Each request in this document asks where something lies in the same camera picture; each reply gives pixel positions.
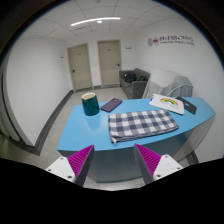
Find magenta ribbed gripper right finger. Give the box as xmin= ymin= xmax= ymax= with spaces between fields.
xmin=134 ymin=144 xmax=182 ymax=184

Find dark green mug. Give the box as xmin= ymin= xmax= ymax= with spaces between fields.
xmin=81 ymin=92 xmax=99 ymax=116

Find grey covered chair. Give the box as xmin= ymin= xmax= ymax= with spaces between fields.
xmin=143 ymin=69 xmax=193 ymax=98

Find left beige door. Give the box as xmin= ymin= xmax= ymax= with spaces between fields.
xmin=68 ymin=44 xmax=92 ymax=91

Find purple smartphone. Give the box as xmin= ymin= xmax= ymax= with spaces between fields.
xmin=101 ymin=98 xmax=122 ymax=112

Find wall logo sign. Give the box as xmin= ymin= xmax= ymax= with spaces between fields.
xmin=147 ymin=35 xmax=194 ymax=47

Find black notebook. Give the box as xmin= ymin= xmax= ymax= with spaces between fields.
xmin=177 ymin=96 xmax=197 ymax=114

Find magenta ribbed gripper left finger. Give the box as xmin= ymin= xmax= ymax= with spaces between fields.
xmin=46 ymin=145 xmax=95 ymax=186

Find right beige door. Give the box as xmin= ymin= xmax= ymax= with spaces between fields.
xmin=98 ymin=40 xmax=121 ymax=87

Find beige door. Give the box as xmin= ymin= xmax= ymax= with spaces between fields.
xmin=68 ymin=44 xmax=92 ymax=91
xmin=98 ymin=40 xmax=121 ymax=87

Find blue white checkered towel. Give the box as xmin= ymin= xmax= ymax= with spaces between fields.
xmin=108 ymin=109 xmax=179 ymax=144

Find black bag on sofa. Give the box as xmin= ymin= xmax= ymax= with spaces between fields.
xmin=124 ymin=74 xmax=137 ymax=83

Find grey sofa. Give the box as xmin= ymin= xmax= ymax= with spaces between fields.
xmin=119 ymin=68 xmax=150 ymax=99

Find long ceiling light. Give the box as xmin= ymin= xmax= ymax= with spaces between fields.
xmin=70 ymin=17 xmax=121 ymax=27

